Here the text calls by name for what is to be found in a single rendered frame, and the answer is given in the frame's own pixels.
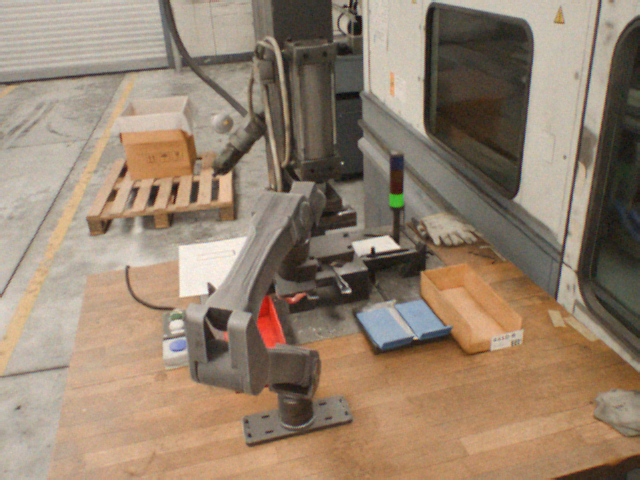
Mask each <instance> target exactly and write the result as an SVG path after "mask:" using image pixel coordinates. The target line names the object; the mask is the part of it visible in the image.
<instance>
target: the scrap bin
mask: <svg viewBox="0 0 640 480"><path fill-rule="evenodd" d="M257 323H258V324H257V326H258V328H259V331H260V333H261V336H262V338H263V341H264V344H266V346H267V347H275V344H285V345H287V342H286V338H285V335H284V332H283V330H282V327H281V323H279V320H278V317H277V314H276V312H275V308H274V305H273V302H272V299H271V297H270V294H268V295H264V299H263V301H262V304H261V307H260V311H259V315H258V321H257Z"/></svg>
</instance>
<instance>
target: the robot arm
mask: <svg viewBox="0 0 640 480"><path fill-rule="evenodd" d="M326 202H327V199H326V197H325V194H324V193H323V192H321V191H320V190H318V189H317V185H316V183H309V182H295V184H293V186H292V189H291V191H290V193H283V192H271V191H263V192H262V193H261V194H260V196H259V198H258V199H255V200H254V201H253V203H251V207H250V213H251V217H253V218H251V220H250V227H249V231H248V234H247V237H246V240H245V243H244V245H243V247H242V249H241V251H240V252H239V255H237V257H236V259H235V261H234V263H233V265H232V266H231V269H230V271H229V273H228V275H227V276H226V278H225V279H224V281H222V283H221V285H220V286H219V287H218V289H217V290H216V291H215V292H214V293H213V294H212V295H211V296H210V298H209V299H208V301H206V303H205V305H200V304H194V303H190V304H189V305H188V307H187V309H186V311H185V314H184V330H185V339H186V349H187V357H188V367H190V376H191V379H192V380H193V381H194V382H195V383H200V384H207V385H211V386H216V387H221V388H226V390H230V391H236V392H241V393H245V394H248V395H253V396H257V395H259V394H260V393H261V392H262V390H263V388H265V385H266V384H269V391H270V392H275V393H277V402H279V408H277V409H273V410H268V411H264V412H258V413H254V414H249V415H244V416H242V418H241V424H242V429H243V434H244V440H245V445H247V446H249V447H252V446H257V445H261V444H266V443H270V442H275V441H280V440H284V439H288V438H294V437H298V435H302V434H306V433H312V432H316V431H320V430H325V429H330V428H334V427H339V426H343V425H348V424H351V423H353V413H351V411H350V409H349V407H348V404H347V401H346V399H345V397H344V396H343V395H335V396H330V397H326V398H320V399H316V400H313V397H314V395H315V393H316V391H317V389H318V387H319V378H320V369H321V360H320V358H319V352H318V350H315V349H309V348H302V347H297V346H291V345H285V344H275V347H267V346H266V344H264V341H263V338H262V336H261V333H260V331H259V328H258V326H257V324H258V323H257V321H258V315H259V311H260V307H261V304H262V301H263V299H264V295H265V293H267V291H268V289H269V287H270V285H271V282H272V279H273V280H274V285H275V291H276V296H277V298H278V299H283V300H285V301H286V302H288V303H289V304H291V303H297V302H298V301H299V300H300V299H301V298H302V297H303V296H305V294H309V293H313V292H315V290H316V285H315V280H314V279H316V272H317V260H319V261H320V262H321V263H323V264H327V265H331V267H337V268H343V266H344V265H345V264H346V263H347V262H351V263H352V262H353V260H354V254H355V249H354V246H353V243H352V240H351V236H349V234H348V231H345V232H340V233H333V234H328V235H321V236H316V237H311V232H313V231H315V230H316V228H317V225H318V222H319V219H320V216H321V214H323V211H324V207H325V205H326ZM295 294H297V296H296V297H295V298H292V299H291V298H290V296H295ZM205 315H206V318H208V319H209V321H210V323H211V325H212V326H213V328H214V329H216V330H218V331H224V332H228V340H223V339H215V337H214V335H213V333H212V331H211V329H210V326H209V324H208V322H206V320H205V318H204V317H205Z"/></svg>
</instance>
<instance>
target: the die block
mask: <svg viewBox="0 0 640 480"><path fill-rule="evenodd" d="M342 279H343V280H344V282H346V283H347V284H348V286H349V288H351V290H352V293H349V296H346V294H343V296H342V293H341V291H340V289H339V288H338V286H337V284H335V282H334V280H333V279H331V280H326V282H319V283H315V285H316V288H320V287H326V286H332V285H333V287H334V289H335V290H337V292H338V294H339V297H340V299H341V300H342V302H343V304H347V303H353V302H358V301H363V300H369V280H368V273H367V274H361V275H355V276H349V277H343V278H342ZM284 302H285V304H286V307H287V309H288V313H289V315H290V314H296V313H302V312H307V311H313V309H315V300H314V301H312V303H310V302H309V299H307V297H306V294H305V296H303V297H302V298H301V299H300V300H299V301H298V302H297V303H291V304H289V303H288V302H286V301H285V300H284Z"/></svg>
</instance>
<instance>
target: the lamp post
mask: <svg viewBox="0 0 640 480"><path fill-rule="evenodd" d="M389 156H390V157H403V156H404V153H403V152H401V150H393V152H390V153H389ZM389 209H390V211H392V241H394V242H395V243H396V244H397V245H398V246H399V247H400V211H403V210H404V204H403V205H402V206H400V207H394V206H390V205H389Z"/></svg>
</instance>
